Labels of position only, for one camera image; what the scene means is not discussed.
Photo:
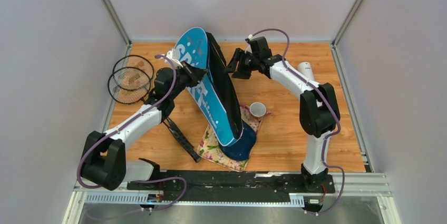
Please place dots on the floral ceramic cup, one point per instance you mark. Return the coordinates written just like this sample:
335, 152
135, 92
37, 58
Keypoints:
258, 111

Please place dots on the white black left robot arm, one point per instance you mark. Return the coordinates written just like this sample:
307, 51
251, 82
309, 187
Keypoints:
104, 163

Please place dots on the grey shuttlecock tube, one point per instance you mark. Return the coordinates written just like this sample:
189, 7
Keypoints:
306, 70

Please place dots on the black badminton racket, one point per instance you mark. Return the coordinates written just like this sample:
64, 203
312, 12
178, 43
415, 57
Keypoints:
129, 85
137, 61

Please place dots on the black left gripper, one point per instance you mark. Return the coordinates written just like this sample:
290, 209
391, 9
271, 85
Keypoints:
194, 75

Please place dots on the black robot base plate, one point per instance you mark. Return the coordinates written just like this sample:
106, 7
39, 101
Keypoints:
230, 186

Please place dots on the blue sport racket bag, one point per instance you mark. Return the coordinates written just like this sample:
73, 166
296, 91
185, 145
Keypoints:
215, 94

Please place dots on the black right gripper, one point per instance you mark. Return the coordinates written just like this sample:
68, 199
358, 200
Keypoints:
240, 72

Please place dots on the aluminium frame rail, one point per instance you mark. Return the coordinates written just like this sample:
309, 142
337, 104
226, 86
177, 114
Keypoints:
349, 185

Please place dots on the black badminton racket upper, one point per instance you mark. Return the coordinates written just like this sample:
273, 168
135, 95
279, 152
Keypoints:
137, 61

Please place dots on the floral rectangular tray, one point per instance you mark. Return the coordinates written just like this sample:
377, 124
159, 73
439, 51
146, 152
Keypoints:
208, 147

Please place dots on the black badminton racket lower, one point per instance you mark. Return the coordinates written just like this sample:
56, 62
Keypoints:
129, 85

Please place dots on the blue leaf-shaped plate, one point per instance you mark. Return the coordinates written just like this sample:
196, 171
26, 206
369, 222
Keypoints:
240, 151

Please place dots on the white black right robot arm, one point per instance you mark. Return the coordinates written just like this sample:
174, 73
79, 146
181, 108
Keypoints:
318, 108

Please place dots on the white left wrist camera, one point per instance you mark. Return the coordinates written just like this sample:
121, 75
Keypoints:
172, 58

